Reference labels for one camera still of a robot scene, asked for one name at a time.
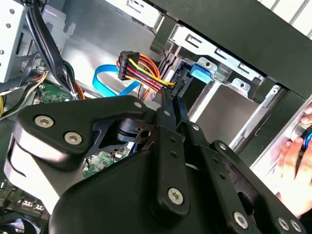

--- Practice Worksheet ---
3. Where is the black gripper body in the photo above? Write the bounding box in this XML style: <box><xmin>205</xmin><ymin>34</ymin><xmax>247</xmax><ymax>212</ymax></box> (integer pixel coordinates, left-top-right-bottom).
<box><xmin>48</xmin><ymin>117</ymin><xmax>247</xmax><ymax>234</ymax></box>

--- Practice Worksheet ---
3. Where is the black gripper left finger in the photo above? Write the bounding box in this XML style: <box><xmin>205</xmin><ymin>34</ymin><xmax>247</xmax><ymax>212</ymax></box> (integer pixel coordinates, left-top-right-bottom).
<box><xmin>3</xmin><ymin>86</ymin><xmax>191</xmax><ymax>213</ymax></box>

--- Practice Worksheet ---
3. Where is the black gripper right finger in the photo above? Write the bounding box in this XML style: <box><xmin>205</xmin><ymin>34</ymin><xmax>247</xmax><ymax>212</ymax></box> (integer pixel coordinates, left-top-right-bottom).
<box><xmin>174</xmin><ymin>96</ymin><xmax>307</xmax><ymax>234</ymax></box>

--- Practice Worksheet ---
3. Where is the power wire with black connectors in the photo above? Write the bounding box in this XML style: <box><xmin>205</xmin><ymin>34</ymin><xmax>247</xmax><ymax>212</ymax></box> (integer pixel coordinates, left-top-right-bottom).
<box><xmin>116</xmin><ymin>50</ymin><xmax>186</xmax><ymax>98</ymax></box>

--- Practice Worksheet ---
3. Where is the round black tool blue ring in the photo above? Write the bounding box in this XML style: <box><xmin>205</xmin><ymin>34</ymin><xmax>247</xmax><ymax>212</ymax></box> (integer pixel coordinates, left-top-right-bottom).
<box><xmin>291</xmin><ymin>121</ymin><xmax>312</xmax><ymax>181</ymax></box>

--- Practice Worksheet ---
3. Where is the person's hand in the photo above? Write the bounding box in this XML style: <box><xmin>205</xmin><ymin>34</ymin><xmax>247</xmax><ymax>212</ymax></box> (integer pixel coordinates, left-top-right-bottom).
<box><xmin>275</xmin><ymin>103</ymin><xmax>312</xmax><ymax>219</ymax></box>

